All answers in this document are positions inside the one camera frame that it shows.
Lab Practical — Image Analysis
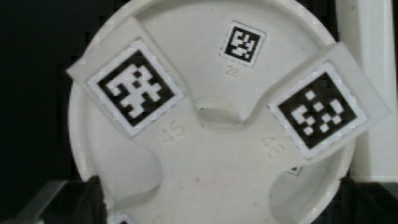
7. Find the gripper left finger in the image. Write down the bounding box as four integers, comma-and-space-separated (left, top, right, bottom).
11, 176, 107, 224

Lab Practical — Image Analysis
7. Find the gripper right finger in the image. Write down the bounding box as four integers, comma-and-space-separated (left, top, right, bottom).
334, 176, 398, 224

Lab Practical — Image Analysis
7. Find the white round table top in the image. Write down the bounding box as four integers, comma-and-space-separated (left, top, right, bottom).
66, 0, 357, 224

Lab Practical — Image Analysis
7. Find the white right fence bar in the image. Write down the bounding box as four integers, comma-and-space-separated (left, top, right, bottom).
336, 0, 398, 183

